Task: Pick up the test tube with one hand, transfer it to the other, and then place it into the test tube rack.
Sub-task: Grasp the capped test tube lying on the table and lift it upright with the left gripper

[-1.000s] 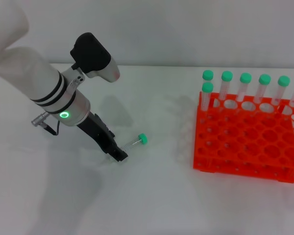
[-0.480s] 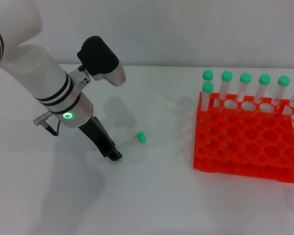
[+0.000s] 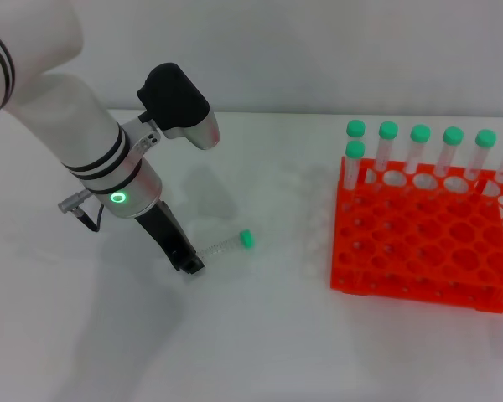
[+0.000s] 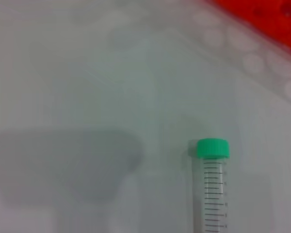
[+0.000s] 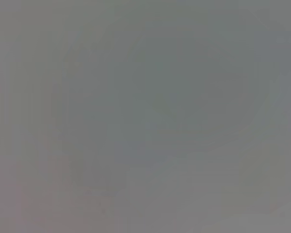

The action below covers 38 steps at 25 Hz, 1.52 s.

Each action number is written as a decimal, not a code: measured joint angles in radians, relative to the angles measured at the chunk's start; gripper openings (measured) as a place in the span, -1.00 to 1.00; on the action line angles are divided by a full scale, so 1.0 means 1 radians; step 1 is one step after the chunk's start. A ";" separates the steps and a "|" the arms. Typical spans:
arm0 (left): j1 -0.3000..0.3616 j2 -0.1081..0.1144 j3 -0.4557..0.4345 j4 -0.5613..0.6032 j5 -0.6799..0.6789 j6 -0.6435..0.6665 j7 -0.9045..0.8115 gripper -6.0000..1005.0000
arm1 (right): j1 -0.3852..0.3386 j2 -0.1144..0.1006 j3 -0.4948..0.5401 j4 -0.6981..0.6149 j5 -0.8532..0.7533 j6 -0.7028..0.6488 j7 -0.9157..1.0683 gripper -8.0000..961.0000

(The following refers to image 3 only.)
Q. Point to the orange test tube rack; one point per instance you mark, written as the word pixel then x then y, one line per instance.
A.
pixel 419 243

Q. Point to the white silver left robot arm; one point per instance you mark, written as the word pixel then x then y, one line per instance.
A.
pixel 67 121

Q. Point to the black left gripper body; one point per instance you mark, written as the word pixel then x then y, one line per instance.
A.
pixel 163 230

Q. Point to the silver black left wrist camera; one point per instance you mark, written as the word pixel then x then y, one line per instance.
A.
pixel 176 100

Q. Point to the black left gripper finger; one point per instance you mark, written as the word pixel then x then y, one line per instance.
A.
pixel 189 264

